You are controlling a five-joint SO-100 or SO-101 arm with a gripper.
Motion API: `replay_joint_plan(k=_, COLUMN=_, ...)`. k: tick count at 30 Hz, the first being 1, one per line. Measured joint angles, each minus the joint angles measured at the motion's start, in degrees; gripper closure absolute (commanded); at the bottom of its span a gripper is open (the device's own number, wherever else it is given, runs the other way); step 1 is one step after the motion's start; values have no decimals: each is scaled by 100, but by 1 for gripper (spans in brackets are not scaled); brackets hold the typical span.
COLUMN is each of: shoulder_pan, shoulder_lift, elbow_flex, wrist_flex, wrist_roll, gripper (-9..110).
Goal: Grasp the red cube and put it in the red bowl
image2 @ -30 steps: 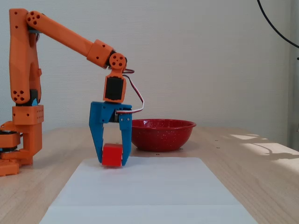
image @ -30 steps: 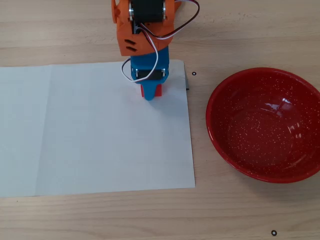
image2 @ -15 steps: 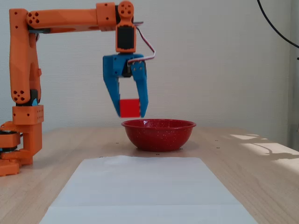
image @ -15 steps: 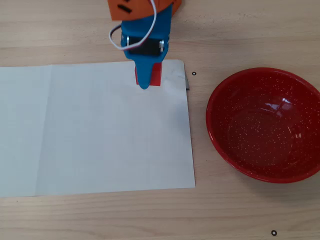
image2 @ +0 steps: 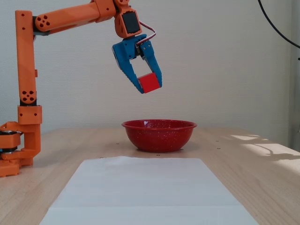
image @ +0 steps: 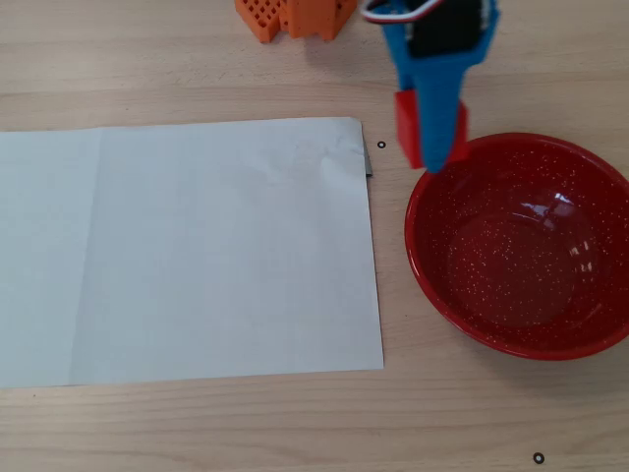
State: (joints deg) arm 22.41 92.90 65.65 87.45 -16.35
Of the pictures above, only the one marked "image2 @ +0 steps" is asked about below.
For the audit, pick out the red speckled enamel bowl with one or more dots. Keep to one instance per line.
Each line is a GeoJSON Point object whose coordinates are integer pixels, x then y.
{"type": "Point", "coordinates": [159, 138]}

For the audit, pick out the red cube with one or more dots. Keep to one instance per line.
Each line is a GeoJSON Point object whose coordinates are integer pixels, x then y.
{"type": "Point", "coordinates": [150, 83]}

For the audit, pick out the white paper sheet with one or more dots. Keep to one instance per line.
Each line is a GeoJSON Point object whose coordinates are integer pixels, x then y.
{"type": "Point", "coordinates": [150, 194]}

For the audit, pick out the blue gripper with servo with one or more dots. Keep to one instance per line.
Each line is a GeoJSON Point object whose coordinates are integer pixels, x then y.
{"type": "Point", "coordinates": [124, 52]}

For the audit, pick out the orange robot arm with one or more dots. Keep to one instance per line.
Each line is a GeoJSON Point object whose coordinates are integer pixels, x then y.
{"type": "Point", "coordinates": [25, 58]}

